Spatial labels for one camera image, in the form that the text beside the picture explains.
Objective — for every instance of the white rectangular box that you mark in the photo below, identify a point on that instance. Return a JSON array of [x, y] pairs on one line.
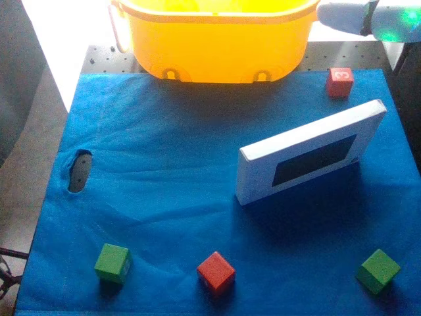
[[256, 177]]

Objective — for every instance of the yellow plastic basket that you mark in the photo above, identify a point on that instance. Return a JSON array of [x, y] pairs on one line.
[[213, 46]]

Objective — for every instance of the blue cloth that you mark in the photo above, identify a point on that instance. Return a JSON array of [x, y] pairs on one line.
[[164, 197]]

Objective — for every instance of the red block with numeral three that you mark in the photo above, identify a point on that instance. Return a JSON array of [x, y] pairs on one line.
[[339, 86]]

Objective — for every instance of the plain red wooden block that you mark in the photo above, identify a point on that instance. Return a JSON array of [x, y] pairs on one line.
[[215, 270]]

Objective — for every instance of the green wooden block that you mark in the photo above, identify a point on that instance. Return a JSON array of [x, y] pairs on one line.
[[110, 261], [378, 271]]

